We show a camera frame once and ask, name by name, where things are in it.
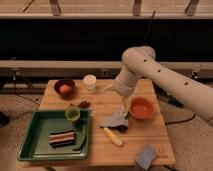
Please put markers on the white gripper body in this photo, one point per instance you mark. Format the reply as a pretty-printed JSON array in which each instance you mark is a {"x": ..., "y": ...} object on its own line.
[{"x": 124, "y": 106}]

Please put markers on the yellow banana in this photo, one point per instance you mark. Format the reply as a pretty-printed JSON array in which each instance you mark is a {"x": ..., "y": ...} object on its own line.
[{"x": 112, "y": 136}]

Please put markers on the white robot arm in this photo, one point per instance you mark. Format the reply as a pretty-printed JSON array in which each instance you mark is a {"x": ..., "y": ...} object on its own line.
[{"x": 139, "y": 62}]

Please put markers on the orange bowl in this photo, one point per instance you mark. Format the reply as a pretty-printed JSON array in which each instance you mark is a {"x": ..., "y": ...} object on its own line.
[{"x": 141, "y": 108}]

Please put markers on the dark purple bowl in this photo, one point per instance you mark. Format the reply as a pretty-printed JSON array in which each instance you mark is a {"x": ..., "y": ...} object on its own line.
[{"x": 65, "y": 81}]

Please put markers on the grey blue cloth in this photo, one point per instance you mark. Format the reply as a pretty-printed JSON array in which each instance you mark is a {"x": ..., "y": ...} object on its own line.
[{"x": 117, "y": 120}]

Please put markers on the small brown object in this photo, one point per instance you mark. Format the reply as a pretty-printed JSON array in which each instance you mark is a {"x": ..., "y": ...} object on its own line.
[{"x": 84, "y": 104}]

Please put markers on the white cup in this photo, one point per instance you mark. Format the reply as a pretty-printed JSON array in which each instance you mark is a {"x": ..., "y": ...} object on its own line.
[{"x": 90, "y": 82}]

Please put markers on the dark green vegetable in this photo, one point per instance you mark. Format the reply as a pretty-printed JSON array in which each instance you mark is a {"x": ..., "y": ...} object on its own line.
[{"x": 81, "y": 140}]

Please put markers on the small green cup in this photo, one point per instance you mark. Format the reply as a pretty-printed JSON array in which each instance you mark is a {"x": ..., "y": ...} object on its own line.
[{"x": 72, "y": 113}]

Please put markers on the orange fruit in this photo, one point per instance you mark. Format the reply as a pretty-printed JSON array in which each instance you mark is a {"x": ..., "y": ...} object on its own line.
[{"x": 64, "y": 89}]

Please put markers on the blue sponge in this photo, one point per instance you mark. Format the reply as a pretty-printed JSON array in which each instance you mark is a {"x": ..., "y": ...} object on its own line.
[{"x": 146, "y": 157}]

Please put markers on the striped block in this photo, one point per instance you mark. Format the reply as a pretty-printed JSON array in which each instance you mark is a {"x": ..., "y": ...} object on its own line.
[{"x": 62, "y": 138}]

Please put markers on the green tray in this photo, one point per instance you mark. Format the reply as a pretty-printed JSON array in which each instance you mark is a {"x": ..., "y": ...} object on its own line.
[{"x": 35, "y": 145}]

